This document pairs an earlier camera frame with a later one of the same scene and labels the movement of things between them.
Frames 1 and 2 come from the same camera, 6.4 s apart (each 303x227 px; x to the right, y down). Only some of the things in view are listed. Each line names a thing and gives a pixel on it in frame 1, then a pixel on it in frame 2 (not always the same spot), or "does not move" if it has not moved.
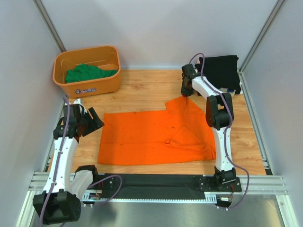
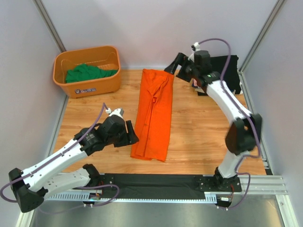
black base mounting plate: [165, 186] does not move
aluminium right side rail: [261, 146] does not move
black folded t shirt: [221, 72] does not move
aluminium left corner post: [39, 4] does not move
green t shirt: [83, 72] does not move
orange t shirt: [178, 135] to [152, 129]
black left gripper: [97, 123] to [132, 137]
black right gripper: [185, 93] to [177, 60]
